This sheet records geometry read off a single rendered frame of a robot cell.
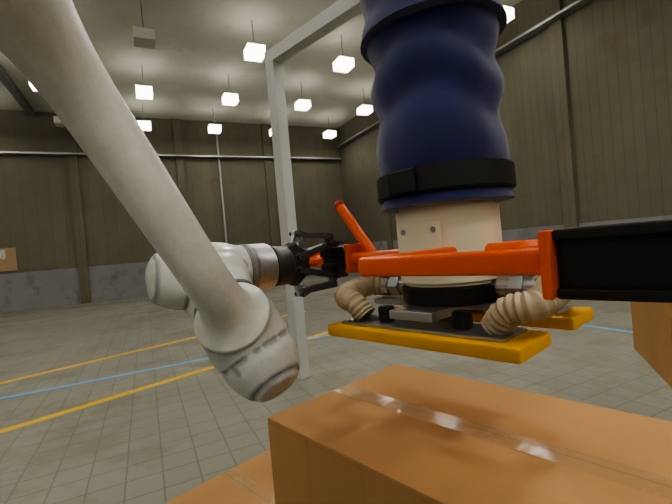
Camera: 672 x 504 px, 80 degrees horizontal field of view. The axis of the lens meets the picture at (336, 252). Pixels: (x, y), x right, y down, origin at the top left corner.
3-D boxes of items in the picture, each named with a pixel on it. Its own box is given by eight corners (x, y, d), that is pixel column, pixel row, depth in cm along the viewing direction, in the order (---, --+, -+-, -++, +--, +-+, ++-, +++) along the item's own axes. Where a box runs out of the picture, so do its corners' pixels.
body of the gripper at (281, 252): (255, 245, 77) (293, 242, 83) (259, 289, 77) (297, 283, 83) (277, 242, 71) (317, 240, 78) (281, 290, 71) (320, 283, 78)
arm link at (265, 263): (230, 295, 74) (258, 290, 78) (256, 296, 67) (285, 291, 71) (226, 245, 73) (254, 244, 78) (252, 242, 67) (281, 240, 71)
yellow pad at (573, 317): (594, 318, 66) (592, 288, 66) (575, 331, 59) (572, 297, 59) (422, 308, 91) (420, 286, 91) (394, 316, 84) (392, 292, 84)
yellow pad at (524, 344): (552, 345, 53) (549, 308, 53) (521, 366, 46) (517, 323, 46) (365, 324, 78) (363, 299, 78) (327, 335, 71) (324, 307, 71)
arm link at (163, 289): (220, 274, 76) (252, 323, 68) (132, 285, 65) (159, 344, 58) (235, 227, 70) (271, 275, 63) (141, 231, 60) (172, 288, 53)
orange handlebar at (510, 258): (648, 253, 51) (646, 225, 51) (568, 285, 30) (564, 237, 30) (259, 268, 119) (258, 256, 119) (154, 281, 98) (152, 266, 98)
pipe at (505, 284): (589, 298, 64) (586, 263, 64) (525, 331, 47) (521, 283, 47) (415, 293, 89) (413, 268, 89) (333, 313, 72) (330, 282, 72)
